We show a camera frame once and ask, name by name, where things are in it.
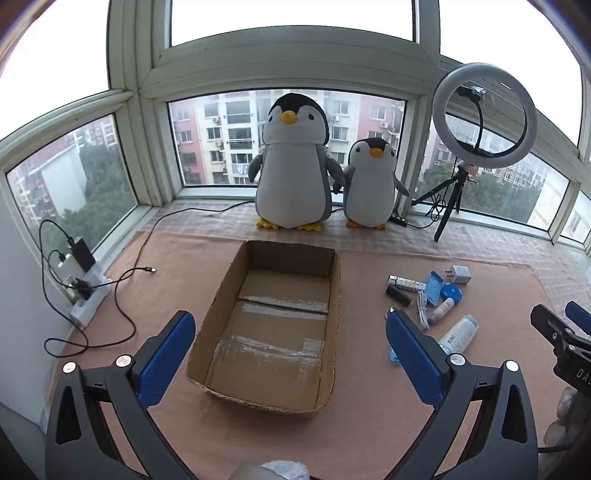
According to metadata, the brown cardboard box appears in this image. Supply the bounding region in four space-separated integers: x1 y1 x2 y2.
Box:
186 240 341 418

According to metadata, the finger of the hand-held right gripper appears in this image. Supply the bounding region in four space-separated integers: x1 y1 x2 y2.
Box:
566 301 591 332
530 304 591 365

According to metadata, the blue rectangular case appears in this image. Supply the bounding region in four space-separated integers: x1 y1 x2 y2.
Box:
424 271 445 308

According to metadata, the white cable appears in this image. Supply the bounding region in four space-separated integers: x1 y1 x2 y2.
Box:
414 292 430 329

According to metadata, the black inline remote cable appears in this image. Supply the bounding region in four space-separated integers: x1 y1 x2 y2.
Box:
389 191 446 230

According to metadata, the pink felt mat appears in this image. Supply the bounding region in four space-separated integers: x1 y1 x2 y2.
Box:
46 231 591 480

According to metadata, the colourful patterned stick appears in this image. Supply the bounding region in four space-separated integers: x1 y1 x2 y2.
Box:
388 274 428 291

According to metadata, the white pink lip balm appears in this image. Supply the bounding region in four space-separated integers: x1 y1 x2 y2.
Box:
427 298 455 325

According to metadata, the black usb cable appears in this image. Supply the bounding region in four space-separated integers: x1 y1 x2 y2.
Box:
44 265 158 357

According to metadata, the long black power cable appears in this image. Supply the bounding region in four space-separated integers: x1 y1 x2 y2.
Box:
92 199 258 291

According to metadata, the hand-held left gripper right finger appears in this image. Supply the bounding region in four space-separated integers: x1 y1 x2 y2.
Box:
385 308 540 480

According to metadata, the white ring light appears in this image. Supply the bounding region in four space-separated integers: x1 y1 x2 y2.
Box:
433 63 539 166

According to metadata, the black power bank cable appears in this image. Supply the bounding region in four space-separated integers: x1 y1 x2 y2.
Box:
39 219 77 324

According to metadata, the black power bank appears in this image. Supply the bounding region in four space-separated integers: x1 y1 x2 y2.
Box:
67 237 97 273

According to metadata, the white power strip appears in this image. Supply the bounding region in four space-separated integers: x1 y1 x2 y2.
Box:
69 272 112 329

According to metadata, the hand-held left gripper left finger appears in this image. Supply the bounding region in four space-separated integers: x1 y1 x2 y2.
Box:
45 310 199 480

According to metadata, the white window frame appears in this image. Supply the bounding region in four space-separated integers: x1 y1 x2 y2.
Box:
0 0 591 259

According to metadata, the white power bank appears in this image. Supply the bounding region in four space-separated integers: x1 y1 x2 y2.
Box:
58 254 86 283

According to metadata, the large grey penguin plush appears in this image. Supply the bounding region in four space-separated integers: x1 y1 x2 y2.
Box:
248 92 345 232

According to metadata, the small grey penguin plush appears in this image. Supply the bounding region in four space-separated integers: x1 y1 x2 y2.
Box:
333 137 411 230

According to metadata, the black gooseneck phone holder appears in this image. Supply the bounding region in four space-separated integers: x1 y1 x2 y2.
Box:
457 83 488 153

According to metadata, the white lotion tube blue cap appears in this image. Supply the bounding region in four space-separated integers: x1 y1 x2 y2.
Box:
436 315 478 355

